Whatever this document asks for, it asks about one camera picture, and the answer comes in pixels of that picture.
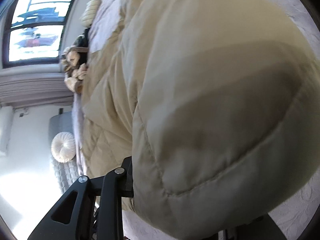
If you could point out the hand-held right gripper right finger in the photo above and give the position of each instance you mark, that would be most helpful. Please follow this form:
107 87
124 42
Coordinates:
260 230

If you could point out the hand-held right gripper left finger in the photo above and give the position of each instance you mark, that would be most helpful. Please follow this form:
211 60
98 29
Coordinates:
110 200

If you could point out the beige puffer jacket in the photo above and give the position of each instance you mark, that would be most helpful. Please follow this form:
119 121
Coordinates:
212 92

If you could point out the pile of cream striped clothes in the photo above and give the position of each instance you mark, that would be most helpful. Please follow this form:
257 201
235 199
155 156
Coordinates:
73 67

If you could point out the grey quilted bedding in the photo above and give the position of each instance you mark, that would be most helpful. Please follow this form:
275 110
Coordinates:
66 173

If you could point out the round white pleated cushion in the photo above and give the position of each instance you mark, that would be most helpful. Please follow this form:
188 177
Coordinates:
63 146

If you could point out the grey padded headboard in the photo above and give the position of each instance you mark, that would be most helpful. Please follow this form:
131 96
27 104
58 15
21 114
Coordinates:
60 122

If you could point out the grey curtain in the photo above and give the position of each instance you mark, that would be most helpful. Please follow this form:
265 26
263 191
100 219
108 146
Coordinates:
32 90

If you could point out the dark navy garment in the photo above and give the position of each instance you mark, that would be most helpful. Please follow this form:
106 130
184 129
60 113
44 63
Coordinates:
85 38

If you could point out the lavender embossed blanket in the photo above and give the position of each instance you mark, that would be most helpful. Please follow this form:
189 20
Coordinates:
105 22

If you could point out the ribbed cream pillow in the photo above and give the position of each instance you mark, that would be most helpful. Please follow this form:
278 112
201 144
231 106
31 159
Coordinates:
91 12

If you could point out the dark framed window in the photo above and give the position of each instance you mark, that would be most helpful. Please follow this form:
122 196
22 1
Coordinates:
35 25

